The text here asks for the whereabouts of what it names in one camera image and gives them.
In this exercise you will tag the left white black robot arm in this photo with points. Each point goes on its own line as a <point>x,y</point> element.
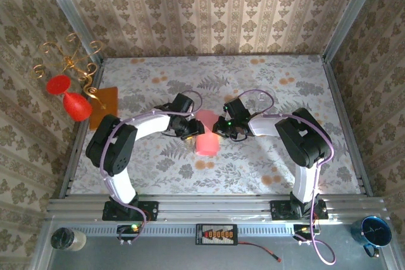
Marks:
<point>110,143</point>

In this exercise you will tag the jar with black lid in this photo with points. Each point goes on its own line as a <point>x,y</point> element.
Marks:
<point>64,239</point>

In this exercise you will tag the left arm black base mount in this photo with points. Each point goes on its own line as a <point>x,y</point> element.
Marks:
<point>148,210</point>

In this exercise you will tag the wide aluminium base rail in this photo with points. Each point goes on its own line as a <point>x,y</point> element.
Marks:
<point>215,207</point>

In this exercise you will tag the aluminium side rail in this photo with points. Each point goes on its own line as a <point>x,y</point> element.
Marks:
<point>349,131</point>
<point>80,134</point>

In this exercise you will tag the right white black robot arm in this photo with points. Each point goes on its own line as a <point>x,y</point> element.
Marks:
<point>303,137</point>

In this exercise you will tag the black power distribution board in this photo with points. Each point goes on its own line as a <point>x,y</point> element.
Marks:
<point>216,234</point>

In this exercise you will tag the aluminium frame post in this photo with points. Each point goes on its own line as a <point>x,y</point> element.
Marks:
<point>68,10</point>
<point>351,14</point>

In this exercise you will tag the clear glass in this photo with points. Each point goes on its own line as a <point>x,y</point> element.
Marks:
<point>263,96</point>

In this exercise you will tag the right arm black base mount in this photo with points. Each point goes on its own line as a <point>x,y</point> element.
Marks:
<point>281,210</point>

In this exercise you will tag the blue metal mug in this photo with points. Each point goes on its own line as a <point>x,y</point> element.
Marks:
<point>373,233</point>

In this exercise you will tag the orange square mat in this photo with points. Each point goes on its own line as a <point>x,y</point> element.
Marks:
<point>107,105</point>

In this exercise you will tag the pink paper sheet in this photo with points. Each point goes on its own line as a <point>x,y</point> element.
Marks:
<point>207,146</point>

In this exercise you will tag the red plastic goblet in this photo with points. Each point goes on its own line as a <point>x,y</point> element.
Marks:
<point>74,105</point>

